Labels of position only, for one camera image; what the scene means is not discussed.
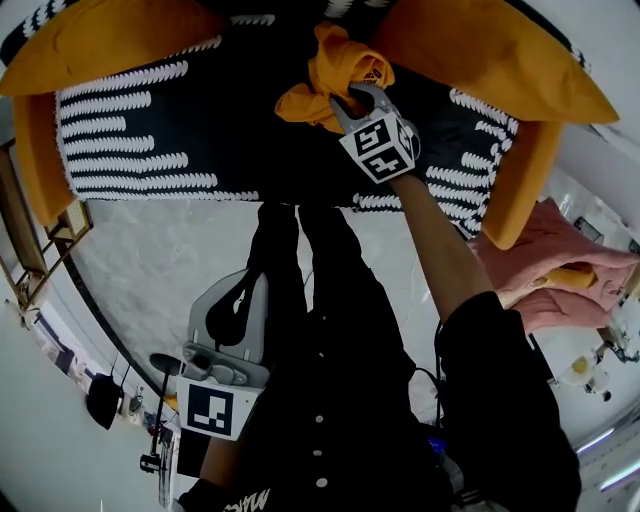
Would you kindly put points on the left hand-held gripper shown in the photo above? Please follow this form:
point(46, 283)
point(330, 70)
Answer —
point(210, 407)

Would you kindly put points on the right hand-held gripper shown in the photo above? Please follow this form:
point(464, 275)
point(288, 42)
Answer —
point(380, 150)

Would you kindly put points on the orange cloth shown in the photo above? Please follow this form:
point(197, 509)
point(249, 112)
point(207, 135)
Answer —
point(332, 65)

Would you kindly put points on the person's left forearm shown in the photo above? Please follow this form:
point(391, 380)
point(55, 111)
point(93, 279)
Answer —
point(220, 460)

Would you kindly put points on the person's right forearm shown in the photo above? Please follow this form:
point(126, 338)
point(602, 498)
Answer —
point(440, 245)

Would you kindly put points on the pile of pink cloth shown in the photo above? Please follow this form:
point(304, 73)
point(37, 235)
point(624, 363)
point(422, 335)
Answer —
point(545, 240)

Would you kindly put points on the black tripod stand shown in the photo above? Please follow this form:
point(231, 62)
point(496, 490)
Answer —
point(161, 400)

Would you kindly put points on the orange sofa cushion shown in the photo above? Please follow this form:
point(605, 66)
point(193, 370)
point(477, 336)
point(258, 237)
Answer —
point(490, 55)
point(110, 40)

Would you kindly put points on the person's black clothed body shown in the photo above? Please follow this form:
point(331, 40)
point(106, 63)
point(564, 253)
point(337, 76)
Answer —
point(350, 400)

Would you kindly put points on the black router with antennas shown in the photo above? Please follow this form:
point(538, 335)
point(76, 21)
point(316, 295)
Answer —
point(104, 400)

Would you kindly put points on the orange sofa armrest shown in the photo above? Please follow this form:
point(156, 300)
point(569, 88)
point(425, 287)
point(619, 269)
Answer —
point(525, 190)
point(40, 160)

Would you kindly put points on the wooden rack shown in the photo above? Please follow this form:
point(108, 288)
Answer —
point(30, 240)

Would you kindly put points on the small yellow item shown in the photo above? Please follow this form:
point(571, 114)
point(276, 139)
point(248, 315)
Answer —
point(572, 279)

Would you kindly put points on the white yellow toy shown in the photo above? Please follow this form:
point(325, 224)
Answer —
point(585, 372)

